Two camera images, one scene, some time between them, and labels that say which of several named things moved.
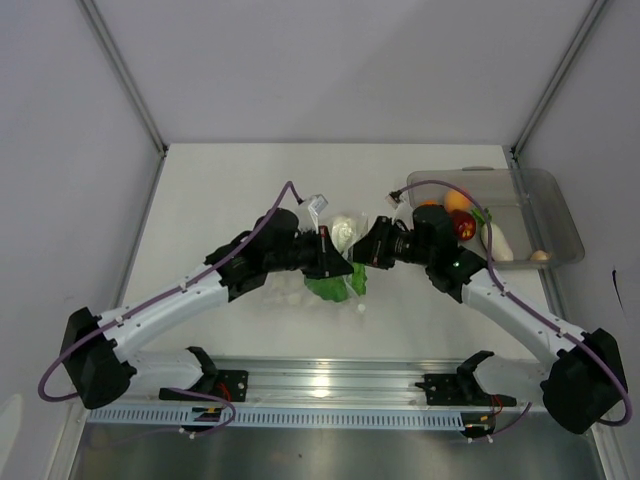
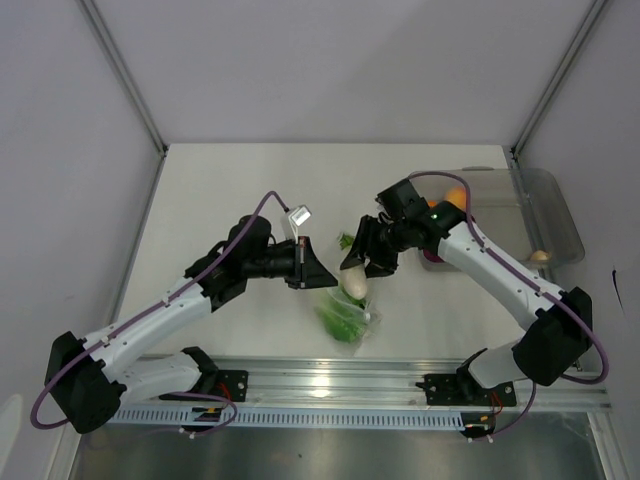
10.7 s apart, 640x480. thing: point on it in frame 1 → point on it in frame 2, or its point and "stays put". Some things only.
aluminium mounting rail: x=346 y=381 stays put
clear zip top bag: x=348 y=287 → x=348 y=322
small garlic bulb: x=540 y=255 stays put
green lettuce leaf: x=336 y=289 → x=344 y=318
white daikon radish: x=501 y=250 → x=354 y=281
